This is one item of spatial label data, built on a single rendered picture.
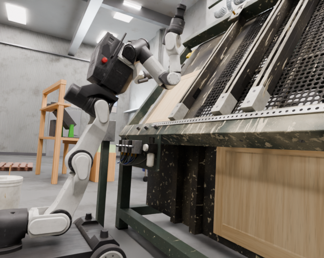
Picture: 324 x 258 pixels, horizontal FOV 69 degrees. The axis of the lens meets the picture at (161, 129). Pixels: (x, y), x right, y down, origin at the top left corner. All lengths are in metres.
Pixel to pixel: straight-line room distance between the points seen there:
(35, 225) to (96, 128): 0.60
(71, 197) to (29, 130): 10.41
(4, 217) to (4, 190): 1.00
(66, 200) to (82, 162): 0.23
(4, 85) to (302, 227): 11.72
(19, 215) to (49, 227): 0.16
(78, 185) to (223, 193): 0.83
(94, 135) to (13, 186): 1.19
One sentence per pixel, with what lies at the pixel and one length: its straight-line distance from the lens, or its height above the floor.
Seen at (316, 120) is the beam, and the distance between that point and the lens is 0.89.
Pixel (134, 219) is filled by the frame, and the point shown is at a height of 0.17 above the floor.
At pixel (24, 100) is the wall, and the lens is 11.96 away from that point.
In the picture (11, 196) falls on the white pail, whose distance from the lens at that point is 2.52.
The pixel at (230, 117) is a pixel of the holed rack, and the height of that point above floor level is 0.88.
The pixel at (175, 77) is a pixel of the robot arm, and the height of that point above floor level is 1.15.
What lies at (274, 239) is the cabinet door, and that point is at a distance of 1.28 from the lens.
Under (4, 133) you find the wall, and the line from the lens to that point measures 11.88.
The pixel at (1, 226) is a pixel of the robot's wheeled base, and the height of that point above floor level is 0.29.
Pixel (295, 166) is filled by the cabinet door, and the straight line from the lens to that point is 1.18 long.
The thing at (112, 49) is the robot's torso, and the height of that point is 1.31.
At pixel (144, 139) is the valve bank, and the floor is 0.78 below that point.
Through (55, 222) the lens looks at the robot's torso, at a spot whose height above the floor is 0.29.
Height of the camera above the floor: 0.74
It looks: 4 degrees up
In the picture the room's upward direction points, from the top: 3 degrees clockwise
